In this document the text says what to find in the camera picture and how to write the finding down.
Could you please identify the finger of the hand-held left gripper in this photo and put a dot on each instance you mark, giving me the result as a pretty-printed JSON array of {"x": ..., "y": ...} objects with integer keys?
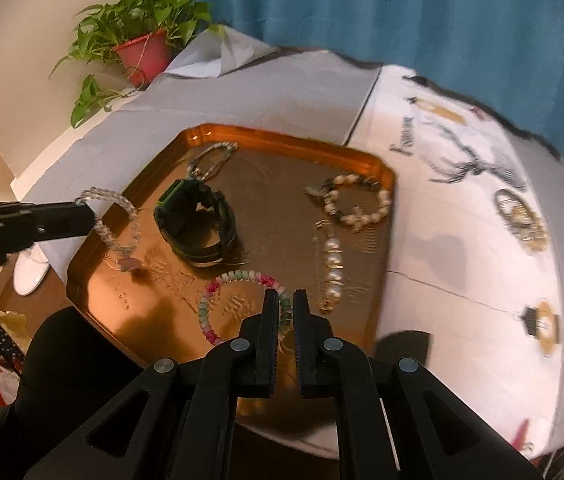
[
  {"x": 21, "y": 240},
  {"x": 51, "y": 214}
]

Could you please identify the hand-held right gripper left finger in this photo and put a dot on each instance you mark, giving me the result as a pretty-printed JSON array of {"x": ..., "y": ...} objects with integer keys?
[{"x": 267, "y": 340}]

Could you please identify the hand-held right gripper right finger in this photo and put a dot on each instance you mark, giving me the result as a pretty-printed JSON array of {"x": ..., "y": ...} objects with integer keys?
[{"x": 307, "y": 340}]

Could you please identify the black green wrist watch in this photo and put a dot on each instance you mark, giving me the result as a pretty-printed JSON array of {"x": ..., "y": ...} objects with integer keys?
[{"x": 181, "y": 215}]

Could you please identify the gold metal tray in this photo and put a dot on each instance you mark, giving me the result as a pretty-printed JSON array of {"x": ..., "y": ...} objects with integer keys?
[{"x": 272, "y": 210}]

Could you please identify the white object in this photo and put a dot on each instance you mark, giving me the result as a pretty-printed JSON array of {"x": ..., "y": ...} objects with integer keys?
[{"x": 29, "y": 272}]

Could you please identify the person's black pants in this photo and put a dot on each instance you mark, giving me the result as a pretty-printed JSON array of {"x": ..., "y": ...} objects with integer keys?
[{"x": 71, "y": 360}]

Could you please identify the white printed cloth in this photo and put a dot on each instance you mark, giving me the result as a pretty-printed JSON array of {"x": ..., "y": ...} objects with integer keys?
[{"x": 452, "y": 270}]

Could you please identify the red flowerpot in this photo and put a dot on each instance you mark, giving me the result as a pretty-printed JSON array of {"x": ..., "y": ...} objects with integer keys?
[{"x": 144, "y": 55}]

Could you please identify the grey tablecloth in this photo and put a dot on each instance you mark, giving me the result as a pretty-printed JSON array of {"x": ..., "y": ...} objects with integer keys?
[{"x": 211, "y": 95}]

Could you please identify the green pothos plant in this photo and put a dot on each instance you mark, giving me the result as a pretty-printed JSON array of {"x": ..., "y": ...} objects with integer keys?
[{"x": 131, "y": 10}]

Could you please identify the blue curtain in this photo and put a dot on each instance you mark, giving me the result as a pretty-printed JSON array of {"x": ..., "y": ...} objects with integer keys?
[{"x": 387, "y": 10}]

